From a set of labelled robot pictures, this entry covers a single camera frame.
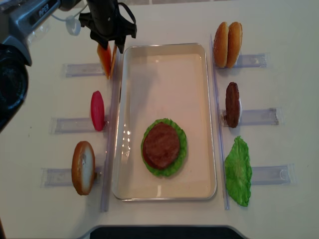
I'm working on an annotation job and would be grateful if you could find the clear bun holder track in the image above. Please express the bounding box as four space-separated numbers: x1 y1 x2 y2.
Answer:
41 166 103 188
234 53 270 68

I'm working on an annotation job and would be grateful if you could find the clear tomato holder track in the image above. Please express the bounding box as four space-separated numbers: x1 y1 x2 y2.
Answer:
49 118 97 134

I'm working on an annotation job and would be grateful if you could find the clear lettuce holder track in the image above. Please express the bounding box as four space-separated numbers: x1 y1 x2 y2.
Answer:
251 164 297 185

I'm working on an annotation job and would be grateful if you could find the white rectangular tray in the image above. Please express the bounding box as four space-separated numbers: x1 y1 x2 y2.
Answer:
112 43 217 201

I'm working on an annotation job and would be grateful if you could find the clear right bun holder track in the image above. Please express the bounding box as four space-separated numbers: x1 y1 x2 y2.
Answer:
234 53 270 68

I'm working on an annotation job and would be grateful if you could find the bun half inner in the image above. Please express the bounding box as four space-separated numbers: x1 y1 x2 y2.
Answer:
226 22 243 68

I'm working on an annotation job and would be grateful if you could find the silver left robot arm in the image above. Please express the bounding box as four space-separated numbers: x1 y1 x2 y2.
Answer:
0 0 137 66

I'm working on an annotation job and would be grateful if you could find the black camera lens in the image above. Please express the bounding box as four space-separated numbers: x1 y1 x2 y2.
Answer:
0 44 28 130

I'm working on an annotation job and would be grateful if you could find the sesame bun top outer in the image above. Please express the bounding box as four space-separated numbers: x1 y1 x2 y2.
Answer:
213 22 229 68

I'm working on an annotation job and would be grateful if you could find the standing green lettuce leaf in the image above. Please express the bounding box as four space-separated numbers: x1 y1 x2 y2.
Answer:
224 136 252 207

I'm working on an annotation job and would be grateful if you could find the clear cheese holder track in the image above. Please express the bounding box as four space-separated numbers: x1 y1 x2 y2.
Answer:
62 63 105 77

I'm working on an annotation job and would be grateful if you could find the green lettuce leaf on burger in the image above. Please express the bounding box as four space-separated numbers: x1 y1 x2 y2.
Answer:
141 118 187 177

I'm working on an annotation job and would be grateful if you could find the white cable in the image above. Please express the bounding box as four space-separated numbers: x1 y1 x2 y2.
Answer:
51 4 87 36

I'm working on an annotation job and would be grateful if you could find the black table edge panel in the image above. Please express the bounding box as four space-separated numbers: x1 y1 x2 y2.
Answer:
90 226 242 239

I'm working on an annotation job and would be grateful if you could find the bun slice standing left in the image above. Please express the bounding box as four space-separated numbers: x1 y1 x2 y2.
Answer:
71 141 95 195

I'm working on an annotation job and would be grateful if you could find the standing brown meat patty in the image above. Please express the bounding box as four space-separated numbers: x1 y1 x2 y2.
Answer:
225 82 241 128

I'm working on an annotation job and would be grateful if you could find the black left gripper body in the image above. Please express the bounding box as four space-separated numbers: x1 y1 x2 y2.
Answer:
79 0 137 42

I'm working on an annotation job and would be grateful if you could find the brown meat patty on burger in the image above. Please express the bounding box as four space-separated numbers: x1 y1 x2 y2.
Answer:
142 122 180 170

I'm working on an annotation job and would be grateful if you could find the clear left bun holder track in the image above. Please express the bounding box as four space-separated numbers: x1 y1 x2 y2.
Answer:
41 166 103 188

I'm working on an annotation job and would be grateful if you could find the red tomato slice standing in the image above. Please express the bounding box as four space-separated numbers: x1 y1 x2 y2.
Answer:
90 91 105 131

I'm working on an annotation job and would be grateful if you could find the clear patty holder track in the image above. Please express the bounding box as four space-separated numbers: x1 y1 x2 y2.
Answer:
219 107 282 126

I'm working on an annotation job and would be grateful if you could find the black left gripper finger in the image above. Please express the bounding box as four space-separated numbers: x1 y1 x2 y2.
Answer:
97 37 109 49
115 36 126 54

